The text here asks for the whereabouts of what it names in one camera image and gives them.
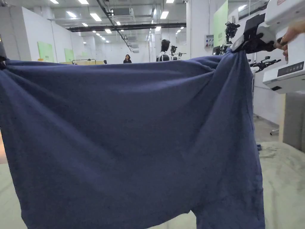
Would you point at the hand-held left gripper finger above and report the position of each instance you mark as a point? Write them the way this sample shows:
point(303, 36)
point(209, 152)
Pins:
point(2, 63)

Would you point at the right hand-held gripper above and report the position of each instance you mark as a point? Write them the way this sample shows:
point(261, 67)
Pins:
point(286, 12)

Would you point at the dark blue garment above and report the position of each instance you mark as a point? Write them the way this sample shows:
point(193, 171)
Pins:
point(124, 133)

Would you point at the person's right hand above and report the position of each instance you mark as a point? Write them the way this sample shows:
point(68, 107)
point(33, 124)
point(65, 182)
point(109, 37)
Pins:
point(294, 31)

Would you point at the white robot with black grippers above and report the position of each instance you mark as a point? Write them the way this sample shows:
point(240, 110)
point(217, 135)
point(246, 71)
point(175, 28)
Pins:
point(263, 64)

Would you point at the black and white humanoid robot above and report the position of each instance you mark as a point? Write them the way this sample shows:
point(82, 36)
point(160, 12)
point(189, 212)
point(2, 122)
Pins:
point(164, 51)

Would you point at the grey wall power box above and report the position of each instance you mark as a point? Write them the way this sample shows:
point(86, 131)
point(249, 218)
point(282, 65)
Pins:
point(210, 41)

